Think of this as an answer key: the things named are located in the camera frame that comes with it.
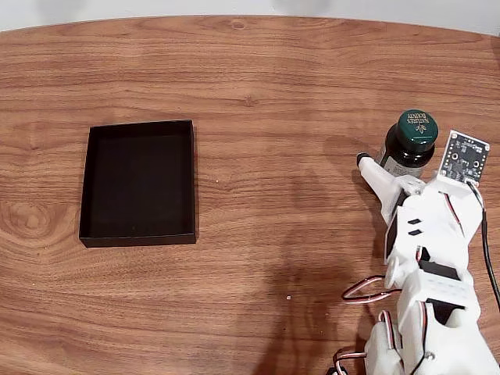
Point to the black shallow box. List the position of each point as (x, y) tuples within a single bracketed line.
[(136, 187)]

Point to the camera circuit board on mount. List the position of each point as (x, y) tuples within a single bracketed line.
[(463, 158)]

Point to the green-capped pill bottle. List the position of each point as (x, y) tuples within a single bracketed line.
[(416, 129)]

